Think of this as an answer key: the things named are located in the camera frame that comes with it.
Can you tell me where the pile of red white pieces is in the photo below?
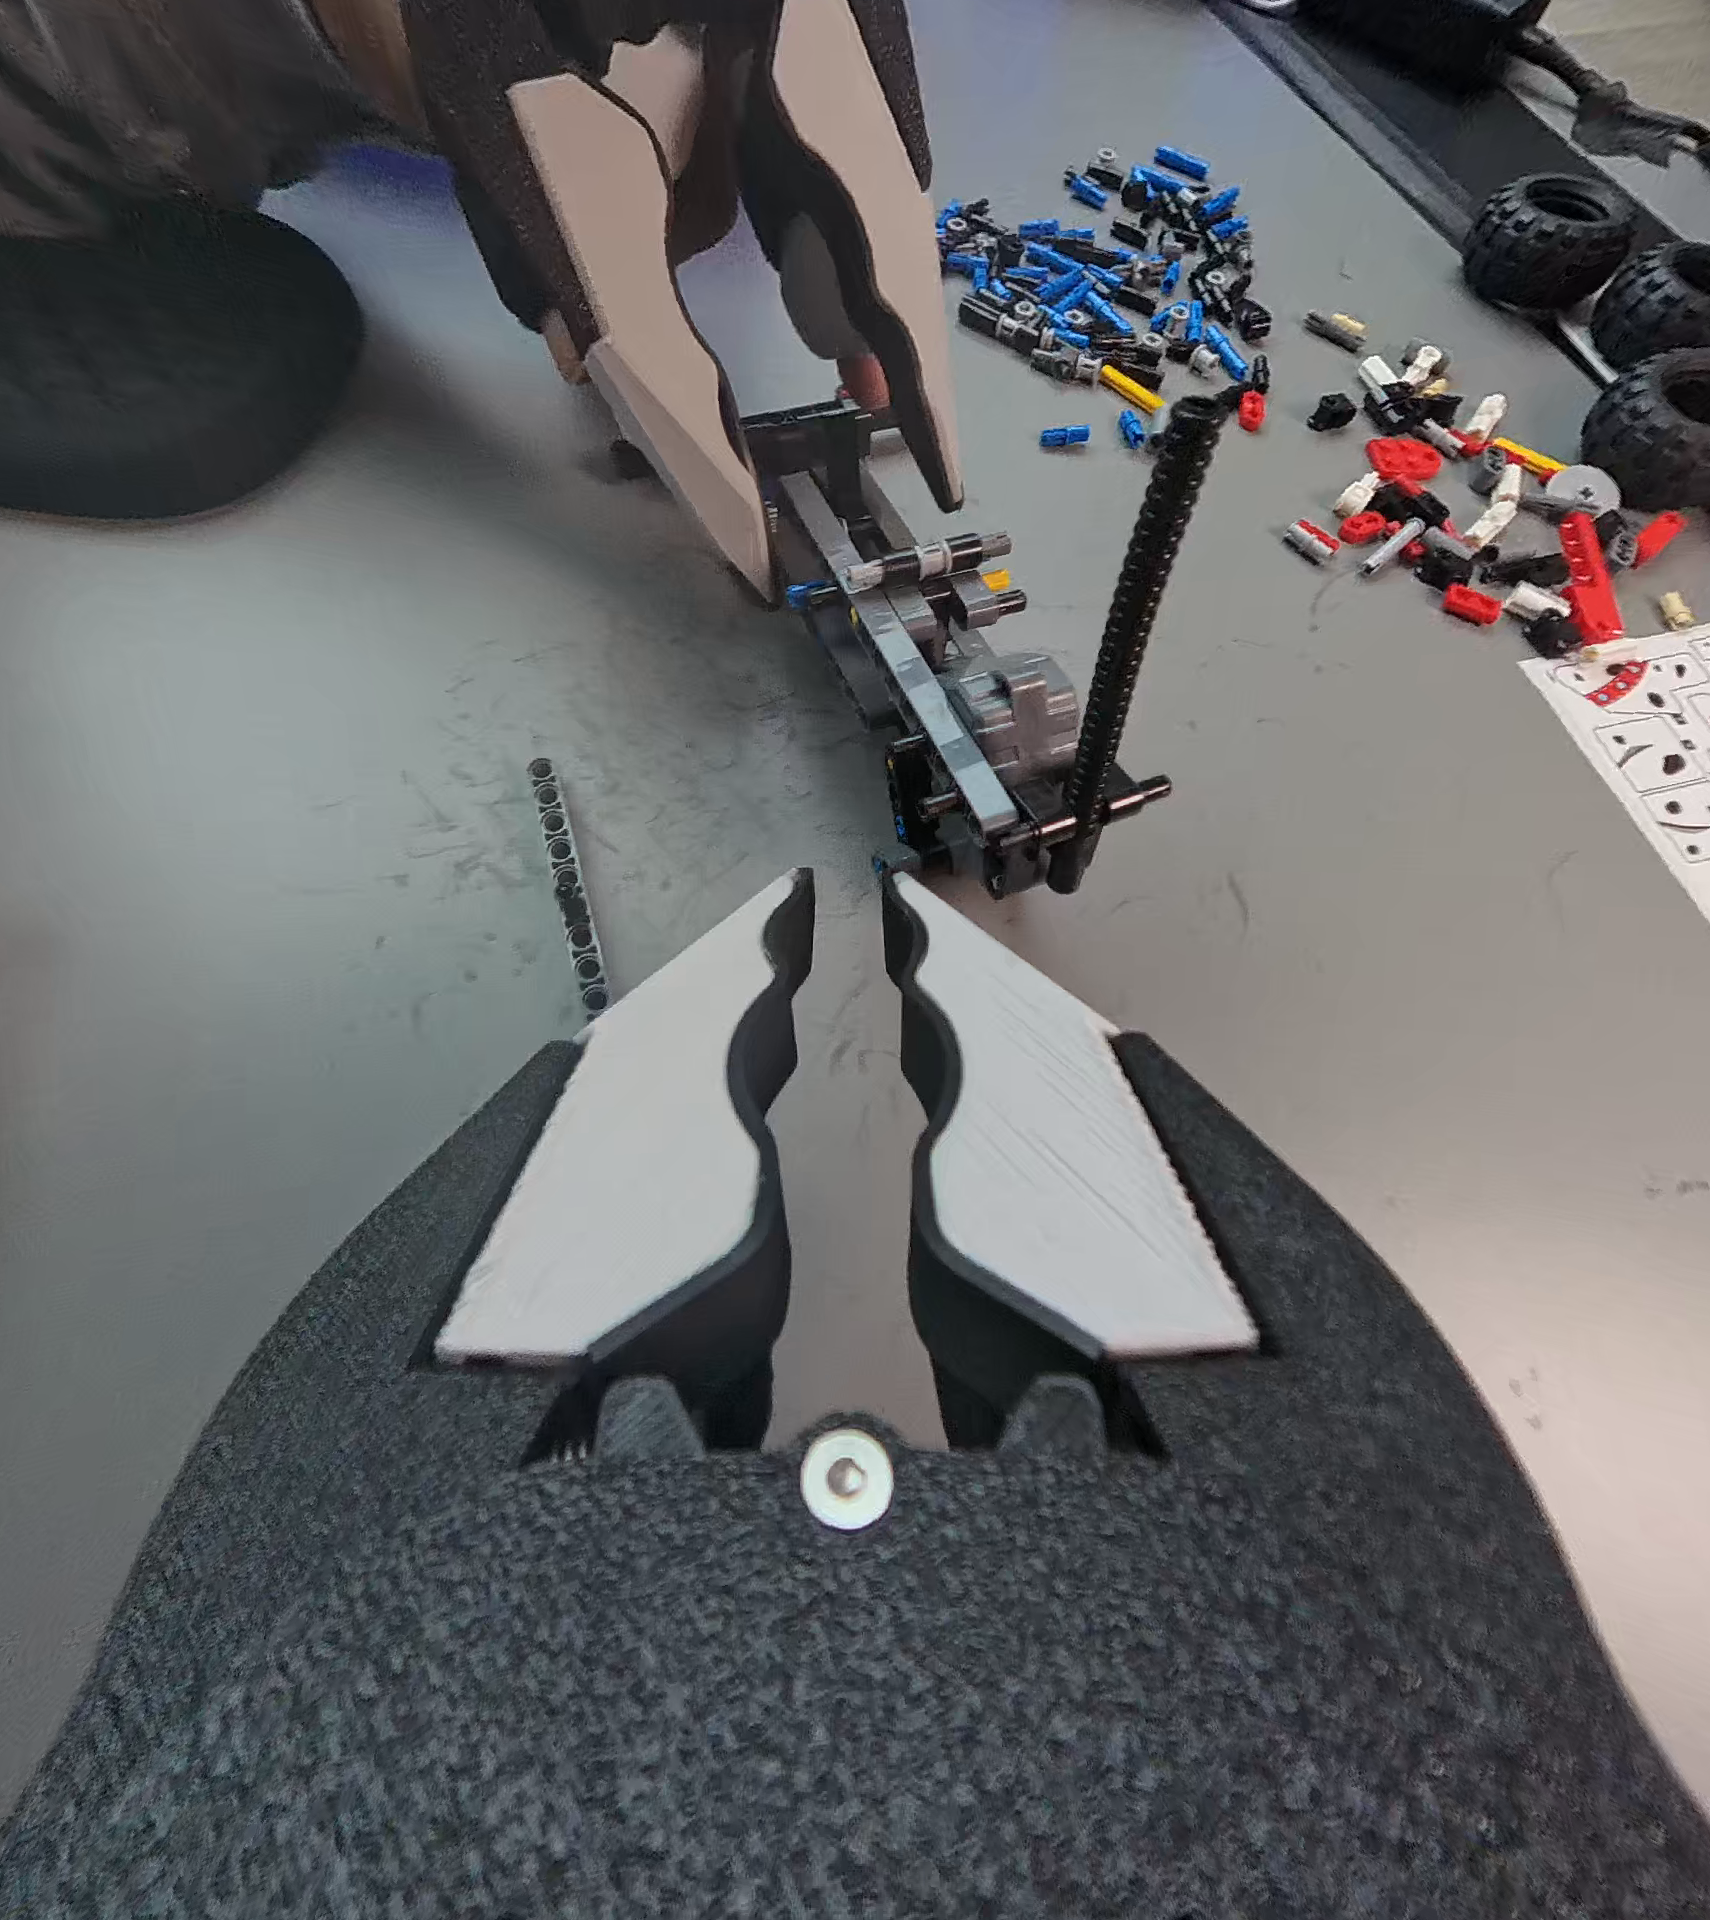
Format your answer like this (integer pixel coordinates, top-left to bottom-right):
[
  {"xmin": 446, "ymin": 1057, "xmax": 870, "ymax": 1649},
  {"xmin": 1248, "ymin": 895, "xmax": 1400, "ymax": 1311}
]
[{"xmin": 1282, "ymin": 306, "xmax": 1698, "ymax": 661}]

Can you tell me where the toy truck chassis assembly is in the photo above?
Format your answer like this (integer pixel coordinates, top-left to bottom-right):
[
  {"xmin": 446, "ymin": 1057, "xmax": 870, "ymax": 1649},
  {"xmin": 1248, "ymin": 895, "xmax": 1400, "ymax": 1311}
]
[{"xmin": 733, "ymin": 381, "xmax": 1231, "ymax": 902}]

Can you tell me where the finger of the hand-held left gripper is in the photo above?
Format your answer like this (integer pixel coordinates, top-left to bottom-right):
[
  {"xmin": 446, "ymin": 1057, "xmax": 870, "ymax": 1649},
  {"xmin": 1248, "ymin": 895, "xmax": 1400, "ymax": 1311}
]
[
  {"xmin": 741, "ymin": 0, "xmax": 969, "ymax": 515},
  {"xmin": 502, "ymin": 42, "xmax": 786, "ymax": 606}
]

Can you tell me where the pile of blue black pins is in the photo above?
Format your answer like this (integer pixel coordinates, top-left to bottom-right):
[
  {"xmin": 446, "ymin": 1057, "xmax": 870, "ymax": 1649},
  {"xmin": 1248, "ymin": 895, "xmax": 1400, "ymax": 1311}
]
[{"xmin": 936, "ymin": 141, "xmax": 1278, "ymax": 452}]

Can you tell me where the sticker sheet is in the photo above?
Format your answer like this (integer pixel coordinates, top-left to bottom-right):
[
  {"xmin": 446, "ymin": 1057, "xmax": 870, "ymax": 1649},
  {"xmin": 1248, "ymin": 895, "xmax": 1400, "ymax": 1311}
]
[{"xmin": 1518, "ymin": 600, "xmax": 1710, "ymax": 965}]

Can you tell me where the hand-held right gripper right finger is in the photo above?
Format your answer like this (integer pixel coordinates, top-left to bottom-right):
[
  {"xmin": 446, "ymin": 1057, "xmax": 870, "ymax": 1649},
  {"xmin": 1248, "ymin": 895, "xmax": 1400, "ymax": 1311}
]
[{"xmin": 875, "ymin": 869, "xmax": 1262, "ymax": 1452}]

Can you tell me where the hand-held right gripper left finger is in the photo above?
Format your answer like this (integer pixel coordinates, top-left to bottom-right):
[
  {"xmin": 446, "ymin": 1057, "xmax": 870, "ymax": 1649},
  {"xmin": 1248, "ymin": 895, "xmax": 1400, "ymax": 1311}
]
[{"xmin": 431, "ymin": 866, "xmax": 817, "ymax": 1452}]

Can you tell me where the thin black beam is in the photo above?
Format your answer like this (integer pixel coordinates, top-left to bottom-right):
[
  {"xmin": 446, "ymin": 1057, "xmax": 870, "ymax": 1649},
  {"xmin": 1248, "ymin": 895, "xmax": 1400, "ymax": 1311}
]
[{"xmin": 523, "ymin": 755, "xmax": 618, "ymax": 1021}]

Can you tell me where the black power cable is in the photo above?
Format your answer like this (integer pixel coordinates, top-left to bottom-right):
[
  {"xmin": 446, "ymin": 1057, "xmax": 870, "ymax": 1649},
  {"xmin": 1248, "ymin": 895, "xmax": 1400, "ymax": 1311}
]
[{"xmin": 1500, "ymin": 22, "xmax": 1710, "ymax": 189}]

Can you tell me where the person's left hand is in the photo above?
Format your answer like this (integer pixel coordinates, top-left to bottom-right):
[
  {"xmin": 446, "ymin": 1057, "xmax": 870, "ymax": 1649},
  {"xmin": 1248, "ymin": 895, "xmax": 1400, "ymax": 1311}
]
[{"xmin": 780, "ymin": 210, "xmax": 900, "ymax": 414}]

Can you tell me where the black device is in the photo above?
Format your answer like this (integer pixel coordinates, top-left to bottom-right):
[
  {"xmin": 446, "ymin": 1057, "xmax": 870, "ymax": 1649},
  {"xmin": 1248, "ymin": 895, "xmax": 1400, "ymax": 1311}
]
[{"xmin": 1295, "ymin": 0, "xmax": 1554, "ymax": 84}]

